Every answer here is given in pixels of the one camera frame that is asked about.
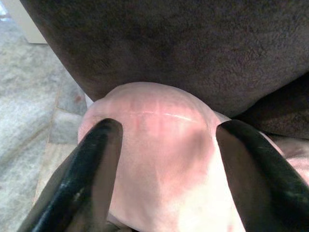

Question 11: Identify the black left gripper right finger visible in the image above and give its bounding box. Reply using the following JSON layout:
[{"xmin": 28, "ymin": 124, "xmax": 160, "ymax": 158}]
[{"xmin": 216, "ymin": 119, "xmax": 309, "ymax": 232}]

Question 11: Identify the dark brown fabric sofa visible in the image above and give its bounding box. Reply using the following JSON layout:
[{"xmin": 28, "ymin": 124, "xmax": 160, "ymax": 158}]
[{"xmin": 19, "ymin": 0, "xmax": 309, "ymax": 140}]

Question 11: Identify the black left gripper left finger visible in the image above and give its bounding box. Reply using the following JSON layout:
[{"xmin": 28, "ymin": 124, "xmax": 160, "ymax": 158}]
[{"xmin": 16, "ymin": 117, "xmax": 124, "ymax": 232}]

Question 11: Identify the pink pillow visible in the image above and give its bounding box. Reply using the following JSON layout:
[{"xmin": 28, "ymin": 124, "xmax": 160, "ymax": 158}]
[{"xmin": 77, "ymin": 81, "xmax": 309, "ymax": 232}]

